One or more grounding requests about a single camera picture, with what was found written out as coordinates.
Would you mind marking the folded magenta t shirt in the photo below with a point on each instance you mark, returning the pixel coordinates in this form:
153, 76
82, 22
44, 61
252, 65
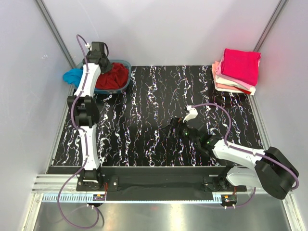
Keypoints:
241, 65

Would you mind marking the folded light pink t shirt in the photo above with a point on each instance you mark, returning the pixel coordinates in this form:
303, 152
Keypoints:
220, 74

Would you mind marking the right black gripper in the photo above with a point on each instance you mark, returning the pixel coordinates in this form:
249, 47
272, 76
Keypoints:
173, 122

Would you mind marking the dark red t shirt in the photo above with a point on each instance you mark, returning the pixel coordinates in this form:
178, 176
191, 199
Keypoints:
114, 79

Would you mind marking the clear blue plastic bin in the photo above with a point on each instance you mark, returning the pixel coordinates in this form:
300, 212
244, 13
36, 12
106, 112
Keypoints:
91, 72

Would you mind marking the folded white t shirt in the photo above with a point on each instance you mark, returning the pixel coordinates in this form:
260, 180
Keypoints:
235, 83

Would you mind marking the aluminium front rail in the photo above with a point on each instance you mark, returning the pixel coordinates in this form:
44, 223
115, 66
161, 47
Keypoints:
57, 183

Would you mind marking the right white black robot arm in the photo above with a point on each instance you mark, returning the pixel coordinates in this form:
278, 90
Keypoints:
267, 169

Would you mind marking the folded red t shirt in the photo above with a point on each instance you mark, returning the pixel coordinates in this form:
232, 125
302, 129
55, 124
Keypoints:
243, 90

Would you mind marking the blue t shirt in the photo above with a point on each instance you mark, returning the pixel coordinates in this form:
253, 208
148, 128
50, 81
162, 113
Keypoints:
73, 77

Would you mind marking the black marble pattern mat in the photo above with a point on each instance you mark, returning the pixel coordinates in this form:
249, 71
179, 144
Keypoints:
130, 129

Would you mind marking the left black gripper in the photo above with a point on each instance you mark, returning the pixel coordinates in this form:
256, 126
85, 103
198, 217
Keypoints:
109, 65

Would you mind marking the left aluminium frame post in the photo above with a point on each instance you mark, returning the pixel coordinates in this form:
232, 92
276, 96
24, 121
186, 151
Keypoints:
55, 32

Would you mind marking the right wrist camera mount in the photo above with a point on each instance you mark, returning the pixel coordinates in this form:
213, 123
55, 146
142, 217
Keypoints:
191, 113

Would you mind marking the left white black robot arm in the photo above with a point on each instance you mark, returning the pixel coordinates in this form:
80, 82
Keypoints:
85, 116

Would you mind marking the folded salmon t shirt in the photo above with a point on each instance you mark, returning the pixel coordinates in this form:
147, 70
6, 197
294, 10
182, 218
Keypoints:
221, 87

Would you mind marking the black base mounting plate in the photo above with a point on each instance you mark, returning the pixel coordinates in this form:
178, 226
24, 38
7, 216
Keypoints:
208, 172

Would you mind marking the aluminium frame post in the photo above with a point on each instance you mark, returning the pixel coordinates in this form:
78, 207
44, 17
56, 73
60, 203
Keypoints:
270, 24
55, 32

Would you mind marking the right aluminium frame post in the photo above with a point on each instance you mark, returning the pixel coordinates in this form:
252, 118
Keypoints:
270, 24

